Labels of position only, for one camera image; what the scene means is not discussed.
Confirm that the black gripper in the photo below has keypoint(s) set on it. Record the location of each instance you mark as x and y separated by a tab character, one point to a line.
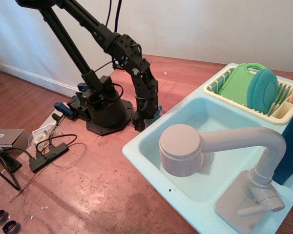
128	54

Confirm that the teal plastic cup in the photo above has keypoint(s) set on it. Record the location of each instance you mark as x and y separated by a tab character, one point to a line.
157	115

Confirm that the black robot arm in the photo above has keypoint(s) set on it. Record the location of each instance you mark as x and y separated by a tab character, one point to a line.
102	35

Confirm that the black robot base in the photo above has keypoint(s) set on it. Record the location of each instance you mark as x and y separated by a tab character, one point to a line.
100	105

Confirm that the light blue toy sink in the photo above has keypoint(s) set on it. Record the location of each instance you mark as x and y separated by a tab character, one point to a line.
204	113

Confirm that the blue clamp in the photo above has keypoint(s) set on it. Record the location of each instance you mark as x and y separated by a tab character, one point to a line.
66	111

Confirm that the green cutting board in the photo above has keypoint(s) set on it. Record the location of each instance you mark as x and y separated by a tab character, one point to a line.
236	86

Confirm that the clear plastic bag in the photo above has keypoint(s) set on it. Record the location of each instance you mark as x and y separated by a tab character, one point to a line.
41	136

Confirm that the teal plate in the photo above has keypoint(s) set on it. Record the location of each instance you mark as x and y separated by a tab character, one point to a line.
262	91

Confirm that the black usb hub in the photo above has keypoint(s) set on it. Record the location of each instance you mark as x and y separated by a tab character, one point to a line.
43	160

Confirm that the grey toy faucet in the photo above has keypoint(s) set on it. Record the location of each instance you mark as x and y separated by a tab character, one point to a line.
234	167

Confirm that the cream dish rack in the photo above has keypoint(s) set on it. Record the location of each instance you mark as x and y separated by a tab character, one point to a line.
280	112

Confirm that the grey box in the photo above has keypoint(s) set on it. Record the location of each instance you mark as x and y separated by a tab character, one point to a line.
14	141

